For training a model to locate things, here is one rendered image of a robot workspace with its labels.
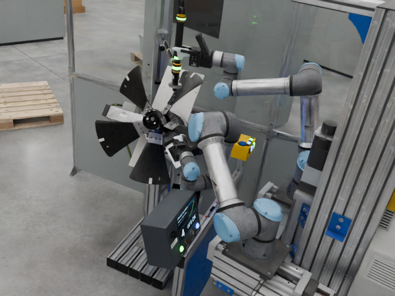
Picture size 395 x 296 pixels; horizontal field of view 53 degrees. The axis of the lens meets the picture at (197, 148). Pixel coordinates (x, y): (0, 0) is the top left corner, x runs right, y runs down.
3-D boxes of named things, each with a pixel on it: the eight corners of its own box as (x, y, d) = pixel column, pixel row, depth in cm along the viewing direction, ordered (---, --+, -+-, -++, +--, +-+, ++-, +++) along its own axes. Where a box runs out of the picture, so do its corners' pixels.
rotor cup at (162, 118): (149, 114, 231) (140, 106, 219) (172, 113, 228) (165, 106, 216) (147, 137, 228) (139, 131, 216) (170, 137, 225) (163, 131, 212)
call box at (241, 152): (238, 147, 252) (241, 133, 246) (253, 152, 249) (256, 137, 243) (230, 158, 238) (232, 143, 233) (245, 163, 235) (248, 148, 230)
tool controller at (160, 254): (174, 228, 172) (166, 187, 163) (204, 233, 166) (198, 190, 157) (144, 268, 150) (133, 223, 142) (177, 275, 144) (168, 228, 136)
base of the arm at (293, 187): (318, 194, 204) (323, 178, 199) (308, 208, 192) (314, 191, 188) (291, 182, 210) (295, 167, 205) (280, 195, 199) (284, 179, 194)
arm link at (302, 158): (291, 182, 193) (298, 158, 186) (294, 168, 204) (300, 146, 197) (315, 188, 190) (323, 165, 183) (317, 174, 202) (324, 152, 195)
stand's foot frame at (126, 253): (149, 217, 330) (150, 209, 326) (197, 235, 317) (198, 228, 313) (106, 265, 280) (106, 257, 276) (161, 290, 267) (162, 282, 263)
